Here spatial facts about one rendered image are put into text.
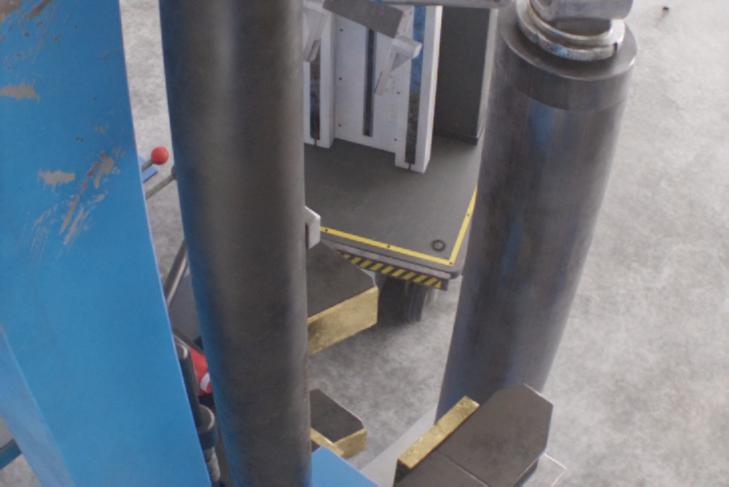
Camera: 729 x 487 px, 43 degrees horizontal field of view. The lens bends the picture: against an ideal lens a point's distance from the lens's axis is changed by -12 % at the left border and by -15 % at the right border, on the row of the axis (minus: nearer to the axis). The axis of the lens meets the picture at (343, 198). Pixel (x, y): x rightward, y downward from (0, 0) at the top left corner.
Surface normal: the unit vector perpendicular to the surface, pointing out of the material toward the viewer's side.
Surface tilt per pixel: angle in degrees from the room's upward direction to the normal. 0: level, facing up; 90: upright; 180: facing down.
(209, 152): 90
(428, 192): 0
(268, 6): 90
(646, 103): 0
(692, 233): 0
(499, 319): 90
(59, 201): 90
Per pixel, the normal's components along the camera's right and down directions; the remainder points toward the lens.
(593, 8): 0.18, 0.81
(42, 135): 0.73, 0.51
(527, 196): -0.44, 0.66
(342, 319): 0.53, 0.63
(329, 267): 0.01, -0.68
